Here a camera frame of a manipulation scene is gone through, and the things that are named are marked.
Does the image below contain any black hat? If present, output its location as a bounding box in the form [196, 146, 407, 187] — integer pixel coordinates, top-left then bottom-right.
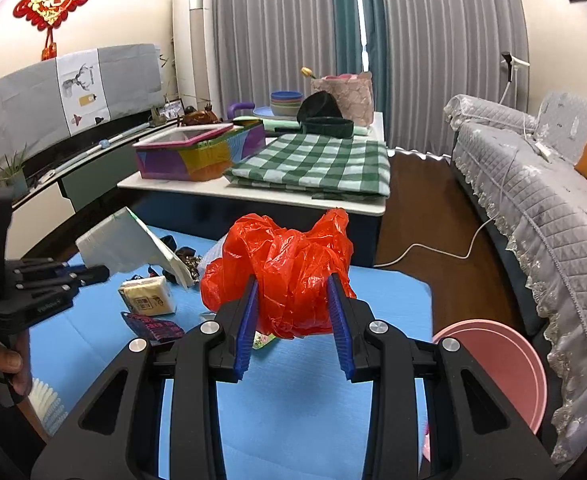
[296, 91, 345, 126]

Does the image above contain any dark television cabinet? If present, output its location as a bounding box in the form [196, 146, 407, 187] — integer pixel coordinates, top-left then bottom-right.
[11, 115, 184, 213]

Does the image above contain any clear plastic bag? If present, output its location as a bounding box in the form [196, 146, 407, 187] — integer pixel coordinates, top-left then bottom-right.
[194, 239, 230, 281]

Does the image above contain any pink framed board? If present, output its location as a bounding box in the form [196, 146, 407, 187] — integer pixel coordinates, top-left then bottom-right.
[132, 124, 244, 151]

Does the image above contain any grey quilted sofa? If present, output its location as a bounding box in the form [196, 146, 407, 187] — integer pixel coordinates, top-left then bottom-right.
[443, 91, 587, 466]

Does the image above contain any red plastic bag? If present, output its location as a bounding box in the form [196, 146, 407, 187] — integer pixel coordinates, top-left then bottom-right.
[200, 208, 357, 340]

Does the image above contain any light green folded cloth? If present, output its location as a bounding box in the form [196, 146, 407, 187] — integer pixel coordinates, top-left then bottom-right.
[234, 116, 369, 137]

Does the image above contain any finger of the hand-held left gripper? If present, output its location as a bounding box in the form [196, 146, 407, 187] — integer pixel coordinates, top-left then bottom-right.
[4, 257, 70, 277]
[14, 265, 110, 297]

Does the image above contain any blue mat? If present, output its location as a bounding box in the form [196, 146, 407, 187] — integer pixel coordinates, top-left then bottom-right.
[28, 225, 434, 480]

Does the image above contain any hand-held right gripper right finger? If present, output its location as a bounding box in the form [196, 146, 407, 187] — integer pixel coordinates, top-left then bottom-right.
[326, 272, 559, 480]

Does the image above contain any green checked cloth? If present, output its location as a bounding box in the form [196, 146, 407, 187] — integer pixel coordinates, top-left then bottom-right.
[222, 135, 391, 201]

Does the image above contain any white standing air conditioner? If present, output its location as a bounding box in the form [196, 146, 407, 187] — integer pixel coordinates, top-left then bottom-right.
[172, 0, 222, 111]

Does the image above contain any purple handle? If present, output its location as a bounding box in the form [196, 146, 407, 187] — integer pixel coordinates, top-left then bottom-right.
[226, 101, 256, 122]

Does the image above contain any white foam net sleeve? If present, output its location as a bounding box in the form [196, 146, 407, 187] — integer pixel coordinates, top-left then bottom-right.
[26, 379, 69, 438]

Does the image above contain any grey covered television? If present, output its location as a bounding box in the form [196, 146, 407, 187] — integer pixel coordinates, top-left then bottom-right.
[0, 42, 163, 163]

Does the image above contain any stack of coloured bowls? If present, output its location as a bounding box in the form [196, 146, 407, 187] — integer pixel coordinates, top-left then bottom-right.
[270, 91, 304, 116]

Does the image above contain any dark green bowl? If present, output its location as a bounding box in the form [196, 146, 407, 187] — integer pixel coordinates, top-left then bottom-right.
[303, 116, 357, 139]

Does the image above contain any white coffee table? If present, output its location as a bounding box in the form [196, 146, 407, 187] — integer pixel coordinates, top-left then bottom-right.
[118, 110, 389, 268]

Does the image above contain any white power cable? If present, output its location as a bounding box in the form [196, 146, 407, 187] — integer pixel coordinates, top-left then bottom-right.
[374, 210, 494, 267]

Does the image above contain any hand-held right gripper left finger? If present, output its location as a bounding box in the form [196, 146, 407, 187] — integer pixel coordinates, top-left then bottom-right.
[31, 275, 260, 480]

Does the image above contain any teal curtain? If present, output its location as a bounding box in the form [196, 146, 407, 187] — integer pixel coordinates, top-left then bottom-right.
[329, 0, 389, 113]

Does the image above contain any brown wooden ornament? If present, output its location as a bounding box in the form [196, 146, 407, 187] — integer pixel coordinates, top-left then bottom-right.
[178, 102, 219, 126]

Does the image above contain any potted green plant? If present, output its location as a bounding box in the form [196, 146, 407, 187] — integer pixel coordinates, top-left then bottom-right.
[0, 145, 29, 197]

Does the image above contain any white paper bag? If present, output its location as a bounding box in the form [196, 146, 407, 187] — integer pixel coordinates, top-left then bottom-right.
[75, 206, 194, 291]

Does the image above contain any pale yellow tissue packet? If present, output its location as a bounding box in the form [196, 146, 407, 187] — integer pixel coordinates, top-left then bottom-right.
[118, 276, 177, 317]

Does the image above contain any colourful storage box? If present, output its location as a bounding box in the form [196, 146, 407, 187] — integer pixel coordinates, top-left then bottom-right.
[132, 122, 267, 182]

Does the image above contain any pink plastic bin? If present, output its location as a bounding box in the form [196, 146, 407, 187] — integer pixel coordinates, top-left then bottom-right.
[422, 319, 547, 463]

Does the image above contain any pink lace basket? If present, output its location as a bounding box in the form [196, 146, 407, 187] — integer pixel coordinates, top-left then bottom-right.
[310, 72, 375, 127]

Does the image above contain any light blue plate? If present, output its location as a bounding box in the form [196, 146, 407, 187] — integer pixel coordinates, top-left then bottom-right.
[252, 105, 299, 120]

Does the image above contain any dark crumpled foil clump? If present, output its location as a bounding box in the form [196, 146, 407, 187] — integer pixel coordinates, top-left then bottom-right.
[175, 246, 204, 282]

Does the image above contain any grey curtain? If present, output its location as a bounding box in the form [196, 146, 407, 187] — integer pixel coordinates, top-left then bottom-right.
[204, 0, 337, 116]
[378, 0, 530, 156]

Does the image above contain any dark wrapper with pink print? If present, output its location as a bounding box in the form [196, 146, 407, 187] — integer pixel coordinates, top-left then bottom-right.
[120, 311, 185, 345]

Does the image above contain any white phone holder stand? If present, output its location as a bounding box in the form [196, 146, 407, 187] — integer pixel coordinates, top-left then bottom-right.
[497, 51, 530, 106]

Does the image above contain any white rod with blue ball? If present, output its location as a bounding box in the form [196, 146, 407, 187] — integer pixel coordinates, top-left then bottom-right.
[26, 120, 160, 177]

